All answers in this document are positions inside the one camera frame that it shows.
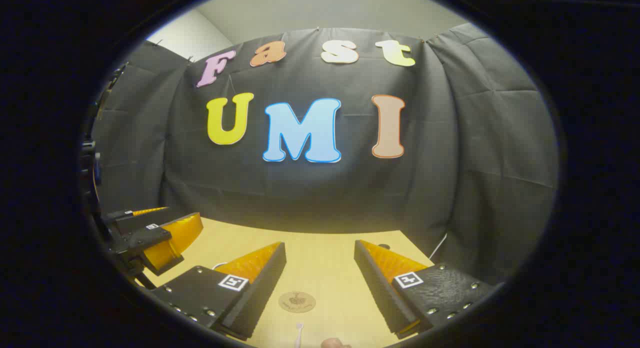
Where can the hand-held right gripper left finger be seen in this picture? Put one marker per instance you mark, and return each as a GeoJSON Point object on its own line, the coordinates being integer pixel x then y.
{"type": "Point", "coordinates": [265, 288]}

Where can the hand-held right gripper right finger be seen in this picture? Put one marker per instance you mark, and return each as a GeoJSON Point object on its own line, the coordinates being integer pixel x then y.
{"type": "Point", "coordinates": [375, 288]}

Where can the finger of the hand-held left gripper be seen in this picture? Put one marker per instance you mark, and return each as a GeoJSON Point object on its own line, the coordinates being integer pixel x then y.
{"type": "Point", "coordinates": [150, 238]}
{"type": "Point", "coordinates": [131, 215]}

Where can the round wooden coaster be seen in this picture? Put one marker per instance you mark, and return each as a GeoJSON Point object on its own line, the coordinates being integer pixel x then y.
{"type": "Point", "coordinates": [297, 302]}

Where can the white toothbrush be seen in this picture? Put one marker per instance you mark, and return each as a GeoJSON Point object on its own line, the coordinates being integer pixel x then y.
{"type": "Point", "coordinates": [299, 333]}

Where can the wooden desktop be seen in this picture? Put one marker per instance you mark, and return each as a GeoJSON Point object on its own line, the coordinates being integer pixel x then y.
{"type": "Point", "coordinates": [320, 268]}

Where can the black backdrop cloth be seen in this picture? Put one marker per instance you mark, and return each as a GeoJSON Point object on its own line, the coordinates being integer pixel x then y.
{"type": "Point", "coordinates": [310, 188]}

